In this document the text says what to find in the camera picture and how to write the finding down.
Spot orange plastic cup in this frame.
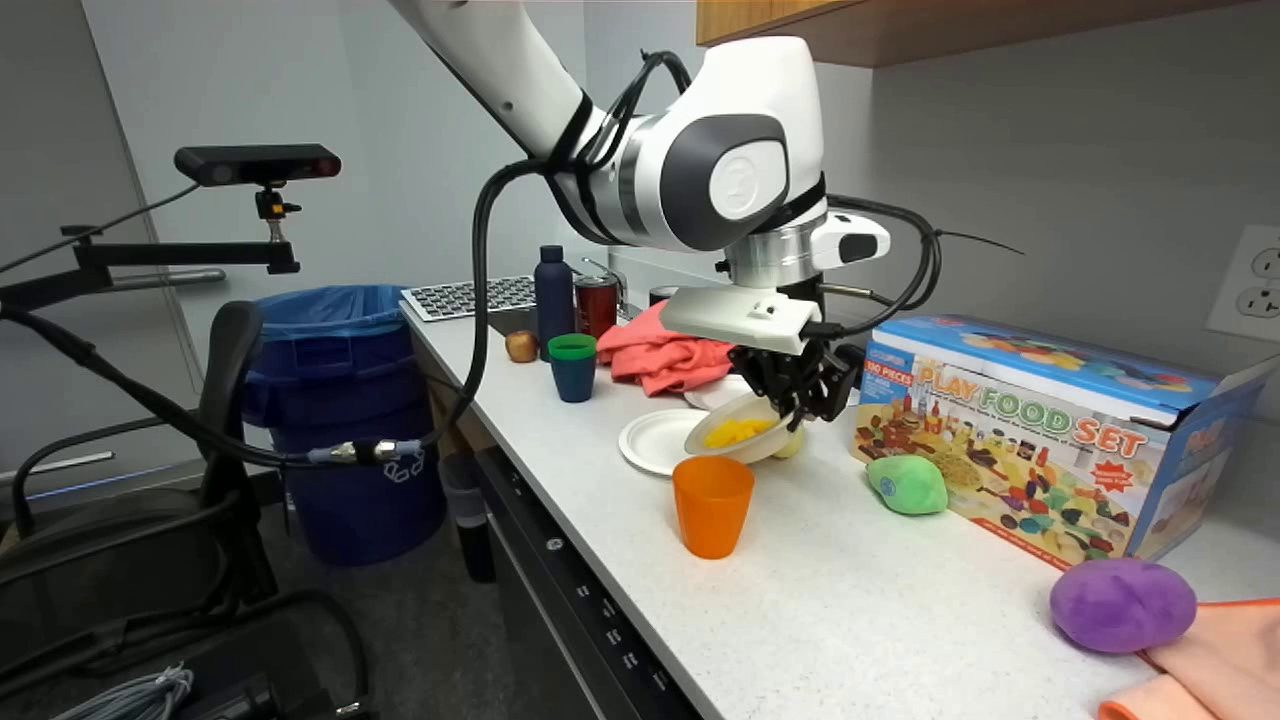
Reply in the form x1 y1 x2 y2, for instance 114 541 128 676
670 458 755 560

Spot wall power outlet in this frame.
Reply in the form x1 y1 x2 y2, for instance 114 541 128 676
1209 223 1280 341

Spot play food set box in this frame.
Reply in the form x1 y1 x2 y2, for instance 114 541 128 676
846 316 1277 569

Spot black camera on stand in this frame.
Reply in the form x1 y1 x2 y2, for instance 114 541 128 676
172 146 340 187

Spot green and blue cup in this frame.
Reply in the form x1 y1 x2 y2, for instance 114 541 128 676
545 332 597 405

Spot cream plate with fries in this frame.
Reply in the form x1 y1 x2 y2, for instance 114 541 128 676
683 397 804 463

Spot yellow toy fries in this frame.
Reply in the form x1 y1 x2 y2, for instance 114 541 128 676
698 417 775 448

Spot coral pink cloth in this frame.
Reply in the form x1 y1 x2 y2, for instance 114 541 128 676
597 304 731 397

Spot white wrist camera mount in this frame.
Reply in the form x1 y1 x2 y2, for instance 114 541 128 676
660 289 820 357

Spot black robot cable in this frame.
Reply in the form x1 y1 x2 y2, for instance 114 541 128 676
0 49 1028 474

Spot blue recycling bin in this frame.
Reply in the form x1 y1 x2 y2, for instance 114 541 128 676
240 284 443 569

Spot green plush toy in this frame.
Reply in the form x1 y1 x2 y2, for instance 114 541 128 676
864 458 949 518

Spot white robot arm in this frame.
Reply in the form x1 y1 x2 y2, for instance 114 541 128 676
389 0 887 420

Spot dark blue bottle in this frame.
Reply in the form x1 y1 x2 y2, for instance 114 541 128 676
535 244 575 344

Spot large white paper plate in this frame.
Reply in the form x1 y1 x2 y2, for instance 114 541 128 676
615 410 698 478

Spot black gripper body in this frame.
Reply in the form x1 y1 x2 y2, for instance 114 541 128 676
727 344 864 427

